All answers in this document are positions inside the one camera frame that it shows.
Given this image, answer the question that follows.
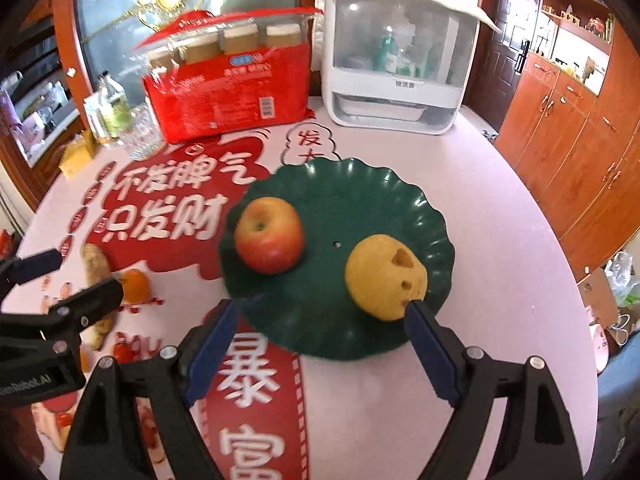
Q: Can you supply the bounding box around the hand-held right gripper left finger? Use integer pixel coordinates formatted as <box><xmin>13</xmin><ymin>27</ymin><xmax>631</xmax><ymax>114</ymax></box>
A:
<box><xmin>60</xmin><ymin>299</ymin><xmax>240</xmax><ymax>480</ymax></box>

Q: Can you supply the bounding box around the wooden wall cabinet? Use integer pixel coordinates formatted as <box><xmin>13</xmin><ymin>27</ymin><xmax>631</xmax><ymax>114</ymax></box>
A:
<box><xmin>495</xmin><ymin>0</ymin><xmax>640</xmax><ymax>281</ymax></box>

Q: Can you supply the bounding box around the wooden shelf cabinet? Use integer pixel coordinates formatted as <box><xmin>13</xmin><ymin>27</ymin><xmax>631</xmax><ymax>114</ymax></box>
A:
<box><xmin>0</xmin><ymin>0</ymin><xmax>86</xmax><ymax>201</ymax></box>

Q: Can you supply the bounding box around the green scalloped plate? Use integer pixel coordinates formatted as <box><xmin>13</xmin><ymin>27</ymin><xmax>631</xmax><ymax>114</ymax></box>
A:
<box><xmin>218</xmin><ymin>157</ymin><xmax>456</xmax><ymax>361</ymax></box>

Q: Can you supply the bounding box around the cardboard box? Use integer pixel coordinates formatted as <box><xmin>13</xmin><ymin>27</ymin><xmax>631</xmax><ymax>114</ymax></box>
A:
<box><xmin>577</xmin><ymin>267</ymin><xmax>621</xmax><ymax>331</ymax></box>

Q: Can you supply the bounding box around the clear plastic bottle green label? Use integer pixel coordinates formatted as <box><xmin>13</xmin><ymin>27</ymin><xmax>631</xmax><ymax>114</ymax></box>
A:
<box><xmin>97</xmin><ymin>71</ymin><xmax>132</xmax><ymax>146</ymax></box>

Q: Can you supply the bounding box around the dark brown door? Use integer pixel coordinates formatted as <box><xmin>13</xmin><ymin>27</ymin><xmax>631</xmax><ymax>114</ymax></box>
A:
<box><xmin>482</xmin><ymin>0</ymin><xmax>543</xmax><ymax>131</ymax></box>

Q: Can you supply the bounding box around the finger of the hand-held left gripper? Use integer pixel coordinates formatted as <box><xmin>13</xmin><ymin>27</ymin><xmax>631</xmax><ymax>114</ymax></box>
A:
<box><xmin>0</xmin><ymin>276</ymin><xmax>125</xmax><ymax>356</ymax></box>
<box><xmin>0</xmin><ymin>249</ymin><xmax>65</xmax><ymax>302</ymax></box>

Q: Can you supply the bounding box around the yellow pear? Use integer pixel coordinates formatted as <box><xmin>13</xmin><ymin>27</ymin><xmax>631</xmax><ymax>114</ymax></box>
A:
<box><xmin>345</xmin><ymin>234</ymin><xmax>430</xmax><ymax>322</ymax></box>

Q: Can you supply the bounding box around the clear ribbed glass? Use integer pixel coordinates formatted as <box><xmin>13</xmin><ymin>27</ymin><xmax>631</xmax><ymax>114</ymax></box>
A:
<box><xmin>120</xmin><ymin>105</ymin><xmax>166</xmax><ymax>158</ymax></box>

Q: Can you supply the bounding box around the printed red white tablecloth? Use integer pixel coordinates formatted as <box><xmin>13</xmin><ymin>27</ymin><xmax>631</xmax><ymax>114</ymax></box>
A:
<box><xmin>10</xmin><ymin>95</ymin><xmax>601</xmax><ymax>480</ymax></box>

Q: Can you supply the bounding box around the red pack of paper cups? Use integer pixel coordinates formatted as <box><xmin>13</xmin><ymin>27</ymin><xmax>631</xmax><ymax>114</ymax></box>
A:
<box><xmin>134</xmin><ymin>7</ymin><xmax>323</xmax><ymax>144</ymax></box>

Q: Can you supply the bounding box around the red apple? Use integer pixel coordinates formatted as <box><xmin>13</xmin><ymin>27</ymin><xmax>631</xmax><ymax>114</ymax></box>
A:
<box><xmin>234</xmin><ymin>196</ymin><xmax>307</xmax><ymax>275</ymax></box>

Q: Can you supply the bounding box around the white plastic bag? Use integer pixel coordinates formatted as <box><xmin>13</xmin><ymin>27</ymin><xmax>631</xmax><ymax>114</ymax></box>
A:
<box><xmin>605</xmin><ymin>252</ymin><xmax>640</xmax><ymax>306</ymax></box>

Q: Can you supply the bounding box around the spotted banana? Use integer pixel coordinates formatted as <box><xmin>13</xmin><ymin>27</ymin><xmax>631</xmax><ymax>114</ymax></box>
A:
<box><xmin>81</xmin><ymin>243</ymin><xmax>121</xmax><ymax>351</ymax></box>

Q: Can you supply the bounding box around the yellow box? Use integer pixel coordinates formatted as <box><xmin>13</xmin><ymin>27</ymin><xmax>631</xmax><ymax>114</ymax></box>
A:
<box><xmin>59</xmin><ymin>132</ymin><xmax>98</xmax><ymax>178</ymax></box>

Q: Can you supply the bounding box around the white pouch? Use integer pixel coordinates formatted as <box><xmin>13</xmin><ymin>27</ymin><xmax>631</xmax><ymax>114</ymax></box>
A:
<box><xmin>84</xmin><ymin>94</ymin><xmax>108</xmax><ymax>136</ymax></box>

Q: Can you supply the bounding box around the orange mandarin with stem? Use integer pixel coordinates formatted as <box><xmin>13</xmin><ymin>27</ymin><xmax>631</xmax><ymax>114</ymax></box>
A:
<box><xmin>117</xmin><ymin>269</ymin><xmax>151</xmax><ymax>305</ymax></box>

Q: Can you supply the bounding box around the white cup storage cabinet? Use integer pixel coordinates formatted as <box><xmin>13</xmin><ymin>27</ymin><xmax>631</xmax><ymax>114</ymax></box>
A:
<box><xmin>317</xmin><ymin>0</ymin><xmax>501</xmax><ymax>136</ymax></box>

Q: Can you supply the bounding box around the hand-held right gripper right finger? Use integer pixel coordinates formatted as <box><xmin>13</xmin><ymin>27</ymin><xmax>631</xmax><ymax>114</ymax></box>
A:
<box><xmin>404</xmin><ymin>300</ymin><xmax>586</xmax><ymax>480</ymax></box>

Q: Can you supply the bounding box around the glass panel with gold ornament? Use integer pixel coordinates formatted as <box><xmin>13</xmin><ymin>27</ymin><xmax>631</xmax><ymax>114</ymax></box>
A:
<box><xmin>75</xmin><ymin>0</ymin><xmax>321</xmax><ymax>96</ymax></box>

